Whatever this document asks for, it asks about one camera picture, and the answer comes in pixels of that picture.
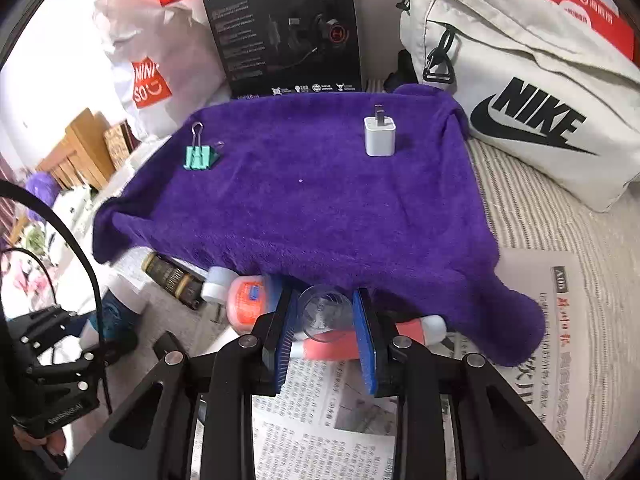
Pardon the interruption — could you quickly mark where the newspaper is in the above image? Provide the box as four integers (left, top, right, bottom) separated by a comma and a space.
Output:
187, 250, 596, 480

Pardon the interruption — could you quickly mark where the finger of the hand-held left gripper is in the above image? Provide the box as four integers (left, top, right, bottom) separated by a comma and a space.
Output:
10, 307, 78, 348
25, 350, 98, 398

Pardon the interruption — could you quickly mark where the purple fleece towel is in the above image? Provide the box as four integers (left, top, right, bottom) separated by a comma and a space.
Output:
92, 82, 547, 368

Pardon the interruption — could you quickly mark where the red cardboard box white print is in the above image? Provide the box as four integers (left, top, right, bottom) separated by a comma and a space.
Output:
510, 0, 635, 61

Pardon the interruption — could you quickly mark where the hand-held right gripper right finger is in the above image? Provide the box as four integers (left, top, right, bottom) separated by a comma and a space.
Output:
351, 287, 586, 480

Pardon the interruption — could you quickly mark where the clear plastic cup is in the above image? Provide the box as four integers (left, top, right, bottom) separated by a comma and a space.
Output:
297, 284, 357, 343

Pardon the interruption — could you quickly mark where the white charger plug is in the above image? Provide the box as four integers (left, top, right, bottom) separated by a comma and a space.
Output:
362, 104, 398, 157

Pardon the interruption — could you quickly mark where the striped bed sheet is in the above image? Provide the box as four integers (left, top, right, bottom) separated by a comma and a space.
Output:
362, 77, 640, 476

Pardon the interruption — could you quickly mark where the purple fuzzy object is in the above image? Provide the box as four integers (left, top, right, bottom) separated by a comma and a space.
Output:
22, 170, 61, 221

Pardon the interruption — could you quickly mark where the brown patterned box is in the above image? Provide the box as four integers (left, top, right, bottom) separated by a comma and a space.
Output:
103, 119, 140, 171

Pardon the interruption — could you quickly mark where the dark bottle gold print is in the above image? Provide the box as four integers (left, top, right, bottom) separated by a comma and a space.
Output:
141, 252, 206, 310

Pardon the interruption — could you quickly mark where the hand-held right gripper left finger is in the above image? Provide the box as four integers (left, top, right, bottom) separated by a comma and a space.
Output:
62, 287, 296, 480

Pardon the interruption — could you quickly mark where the green binder clip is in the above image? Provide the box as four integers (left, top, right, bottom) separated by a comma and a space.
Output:
182, 121, 224, 171

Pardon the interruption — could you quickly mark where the pink tube white cap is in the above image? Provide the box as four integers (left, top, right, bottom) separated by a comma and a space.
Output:
290, 314, 447, 361

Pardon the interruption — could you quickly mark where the wooden furniture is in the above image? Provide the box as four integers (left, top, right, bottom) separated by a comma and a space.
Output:
36, 108, 118, 191

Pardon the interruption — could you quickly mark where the orange lotion bottle blue label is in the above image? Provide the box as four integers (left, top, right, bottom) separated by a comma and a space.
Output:
225, 274, 286, 333

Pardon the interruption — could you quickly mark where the white canvas bag black logo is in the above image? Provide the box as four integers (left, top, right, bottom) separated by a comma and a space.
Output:
384, 0, 640, 213

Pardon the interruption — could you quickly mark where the white plastic bag red label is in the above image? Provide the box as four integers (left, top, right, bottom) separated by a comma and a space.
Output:
93, 0, 233, 141

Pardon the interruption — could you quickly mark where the black headset box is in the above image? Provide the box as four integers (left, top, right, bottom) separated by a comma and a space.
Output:
198, 0, 363, 100

